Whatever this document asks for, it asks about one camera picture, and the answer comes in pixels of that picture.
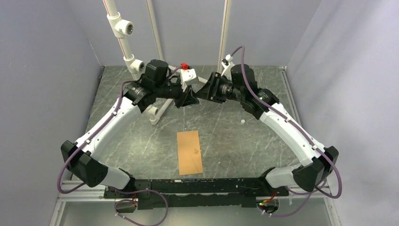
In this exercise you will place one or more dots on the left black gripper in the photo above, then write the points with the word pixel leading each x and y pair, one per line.
pixel 185 99

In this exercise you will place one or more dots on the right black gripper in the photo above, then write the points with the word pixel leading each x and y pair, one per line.
pixel 210 91

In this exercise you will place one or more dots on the brown paper envelope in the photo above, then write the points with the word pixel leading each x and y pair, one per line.
pixel 189 153

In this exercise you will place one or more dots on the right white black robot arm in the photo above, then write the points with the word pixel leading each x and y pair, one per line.
pixel 315 160

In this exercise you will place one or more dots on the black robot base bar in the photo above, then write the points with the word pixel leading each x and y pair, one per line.
pixel 199 192

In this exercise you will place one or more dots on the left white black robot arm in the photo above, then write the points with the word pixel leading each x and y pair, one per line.
pixel 82 157

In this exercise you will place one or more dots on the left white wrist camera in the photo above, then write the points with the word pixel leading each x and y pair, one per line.
pixel 188 76

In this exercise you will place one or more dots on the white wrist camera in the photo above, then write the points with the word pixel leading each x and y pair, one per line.
pixel 227 65
pixel 188 76

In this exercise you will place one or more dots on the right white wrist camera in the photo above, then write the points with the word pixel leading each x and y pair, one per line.
pixel 227 65

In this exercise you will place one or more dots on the white PVC pipe frame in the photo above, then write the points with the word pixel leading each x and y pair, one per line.
pixel 122 29

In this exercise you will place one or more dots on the aluminium rail frame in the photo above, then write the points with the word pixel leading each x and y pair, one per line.
pixel 229 149

